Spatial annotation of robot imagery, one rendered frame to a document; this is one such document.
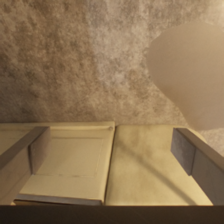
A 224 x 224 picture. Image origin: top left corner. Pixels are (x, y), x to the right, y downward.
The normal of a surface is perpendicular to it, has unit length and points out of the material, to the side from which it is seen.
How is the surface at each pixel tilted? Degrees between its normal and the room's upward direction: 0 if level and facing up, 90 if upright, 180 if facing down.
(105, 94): 0
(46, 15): 0
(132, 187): 90
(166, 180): 90
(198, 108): 0
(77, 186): 90
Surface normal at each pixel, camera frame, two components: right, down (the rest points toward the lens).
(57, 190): -0.13, -0.78
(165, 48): -0.12, 0.62
